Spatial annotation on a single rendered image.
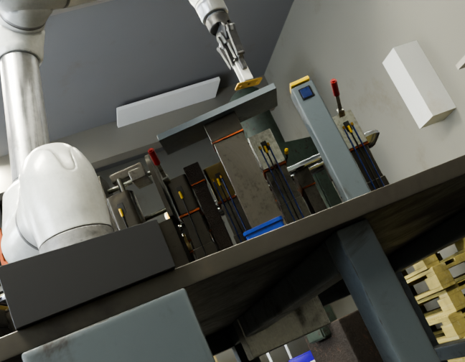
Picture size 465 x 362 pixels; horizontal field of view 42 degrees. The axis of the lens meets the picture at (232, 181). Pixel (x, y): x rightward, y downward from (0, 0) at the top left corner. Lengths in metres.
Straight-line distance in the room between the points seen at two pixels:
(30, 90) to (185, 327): 0.81
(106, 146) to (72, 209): 5.68
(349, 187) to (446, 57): 3.03
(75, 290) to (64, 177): 0.26
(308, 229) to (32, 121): 0.76
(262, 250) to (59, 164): 0.45
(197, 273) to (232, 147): 0.67
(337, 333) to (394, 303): 4.15
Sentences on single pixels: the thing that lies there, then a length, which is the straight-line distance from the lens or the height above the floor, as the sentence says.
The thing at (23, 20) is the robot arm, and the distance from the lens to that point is 1.71.
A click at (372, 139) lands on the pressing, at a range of 2.17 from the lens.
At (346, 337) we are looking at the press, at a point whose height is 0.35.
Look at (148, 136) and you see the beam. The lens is 6.97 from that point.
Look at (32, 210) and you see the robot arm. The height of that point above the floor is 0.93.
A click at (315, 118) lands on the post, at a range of 1.77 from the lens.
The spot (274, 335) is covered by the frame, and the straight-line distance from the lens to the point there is 2.41.
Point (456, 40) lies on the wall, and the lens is 4.55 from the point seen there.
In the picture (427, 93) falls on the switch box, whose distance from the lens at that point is 4.67.
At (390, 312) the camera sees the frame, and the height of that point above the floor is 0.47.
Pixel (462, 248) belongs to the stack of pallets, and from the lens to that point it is 4.00.
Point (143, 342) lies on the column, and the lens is 1.11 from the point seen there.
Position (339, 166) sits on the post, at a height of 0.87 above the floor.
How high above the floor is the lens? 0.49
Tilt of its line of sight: 16 degrees up
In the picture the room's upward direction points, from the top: 25 degrees counter-clockwise
